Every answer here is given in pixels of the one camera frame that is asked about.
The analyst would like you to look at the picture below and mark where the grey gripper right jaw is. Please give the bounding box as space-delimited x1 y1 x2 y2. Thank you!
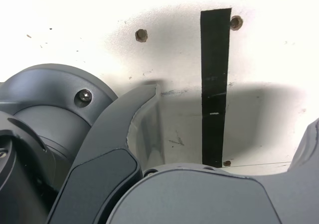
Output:
106 117 319 224

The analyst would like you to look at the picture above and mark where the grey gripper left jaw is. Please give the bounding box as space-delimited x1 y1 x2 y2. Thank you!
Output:
46 84 166 224

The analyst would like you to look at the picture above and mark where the black tape strip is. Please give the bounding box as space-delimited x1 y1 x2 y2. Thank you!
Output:
200 7 232 169

